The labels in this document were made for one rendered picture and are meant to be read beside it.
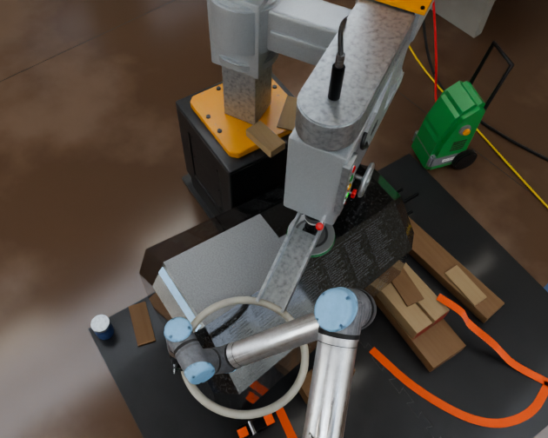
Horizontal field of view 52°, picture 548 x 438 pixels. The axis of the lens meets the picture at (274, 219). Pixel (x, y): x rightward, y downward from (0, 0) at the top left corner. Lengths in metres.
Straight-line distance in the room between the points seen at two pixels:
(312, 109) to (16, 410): 2.30
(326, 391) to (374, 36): 1.21
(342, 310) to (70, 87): 3.43
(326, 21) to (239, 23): 0.37
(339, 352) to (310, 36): 1.44
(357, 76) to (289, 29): 0.68
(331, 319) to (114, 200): 2.50
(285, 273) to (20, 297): 1.82
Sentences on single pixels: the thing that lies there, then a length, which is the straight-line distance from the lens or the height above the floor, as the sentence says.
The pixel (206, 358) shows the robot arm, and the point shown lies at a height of 1.26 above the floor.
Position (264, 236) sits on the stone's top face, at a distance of 2.52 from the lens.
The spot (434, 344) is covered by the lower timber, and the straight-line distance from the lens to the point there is 3.27.
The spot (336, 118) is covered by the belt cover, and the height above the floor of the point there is 1.74.
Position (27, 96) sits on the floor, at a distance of 4.59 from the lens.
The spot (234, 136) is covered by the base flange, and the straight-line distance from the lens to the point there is 2.99.
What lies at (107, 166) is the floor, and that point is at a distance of 3.97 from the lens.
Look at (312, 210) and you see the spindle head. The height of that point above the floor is 1.23.
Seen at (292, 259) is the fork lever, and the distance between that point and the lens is 2.32.
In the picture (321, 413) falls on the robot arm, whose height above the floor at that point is 1.50.
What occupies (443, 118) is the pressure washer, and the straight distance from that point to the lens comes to 3.77.
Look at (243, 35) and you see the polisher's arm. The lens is 2.57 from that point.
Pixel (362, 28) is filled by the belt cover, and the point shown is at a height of 1.74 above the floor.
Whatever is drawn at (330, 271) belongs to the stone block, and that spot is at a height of 0.79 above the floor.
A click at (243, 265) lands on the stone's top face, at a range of 2.44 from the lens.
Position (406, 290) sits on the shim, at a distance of 3.23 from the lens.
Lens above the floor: 3.03
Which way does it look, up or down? 57 degrees down
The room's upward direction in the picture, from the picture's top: 3 degrees clockwise
